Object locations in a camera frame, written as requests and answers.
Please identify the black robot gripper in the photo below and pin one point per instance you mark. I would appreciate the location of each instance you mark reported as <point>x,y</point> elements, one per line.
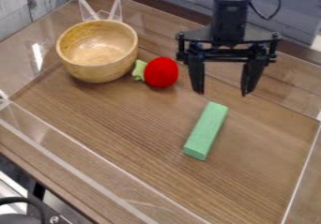
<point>226,41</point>

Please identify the red plush strawberry toy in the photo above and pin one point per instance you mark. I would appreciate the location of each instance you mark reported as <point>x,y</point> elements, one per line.
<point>159,73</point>

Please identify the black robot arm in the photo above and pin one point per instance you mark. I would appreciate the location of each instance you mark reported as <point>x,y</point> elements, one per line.
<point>226,41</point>

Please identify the green rectangular foam block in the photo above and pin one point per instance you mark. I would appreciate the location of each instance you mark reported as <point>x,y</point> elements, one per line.
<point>205,131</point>

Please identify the light wooden bowl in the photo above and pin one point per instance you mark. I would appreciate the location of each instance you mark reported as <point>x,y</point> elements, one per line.
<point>98,50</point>

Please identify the clear acrylic corner bracket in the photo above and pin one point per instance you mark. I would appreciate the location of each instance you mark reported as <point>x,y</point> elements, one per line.
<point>92,15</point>

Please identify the clear acrylic tray wall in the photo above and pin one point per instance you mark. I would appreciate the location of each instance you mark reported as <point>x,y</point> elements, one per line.
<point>104,143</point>

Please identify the black metal table frame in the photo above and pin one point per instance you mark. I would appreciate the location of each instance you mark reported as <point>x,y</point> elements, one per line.
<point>58,212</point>

